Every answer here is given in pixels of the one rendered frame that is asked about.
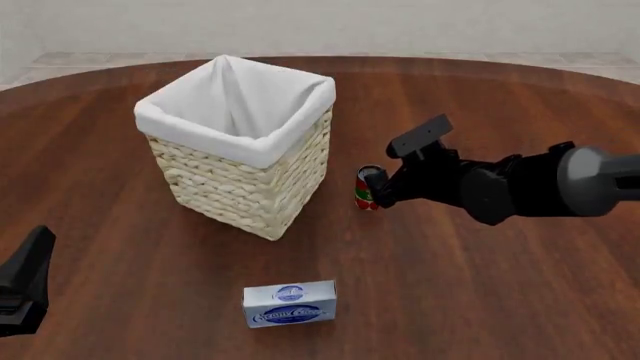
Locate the wicker basket with white liner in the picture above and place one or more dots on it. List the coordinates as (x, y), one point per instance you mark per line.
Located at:
(225, 180)

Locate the right robot arm grey and black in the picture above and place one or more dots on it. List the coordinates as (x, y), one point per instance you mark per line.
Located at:
(550, 187)

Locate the small flat plate on stalk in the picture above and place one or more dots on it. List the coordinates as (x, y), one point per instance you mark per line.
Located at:
(420, 135)

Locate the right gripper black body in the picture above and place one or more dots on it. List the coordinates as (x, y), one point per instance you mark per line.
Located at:
(425, 180)

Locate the red and green tomato sauce tin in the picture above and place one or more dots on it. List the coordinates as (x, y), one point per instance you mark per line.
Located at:
(361, 191)

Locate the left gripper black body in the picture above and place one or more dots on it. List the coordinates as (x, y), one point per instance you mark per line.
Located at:
(20, 311)

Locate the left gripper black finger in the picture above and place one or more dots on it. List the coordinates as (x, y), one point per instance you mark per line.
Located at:
(39, 262)

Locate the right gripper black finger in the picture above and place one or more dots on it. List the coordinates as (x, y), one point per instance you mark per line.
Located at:
(379, 187)

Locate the blue and white cream cheese box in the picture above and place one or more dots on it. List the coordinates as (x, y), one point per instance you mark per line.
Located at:
(290, 304)

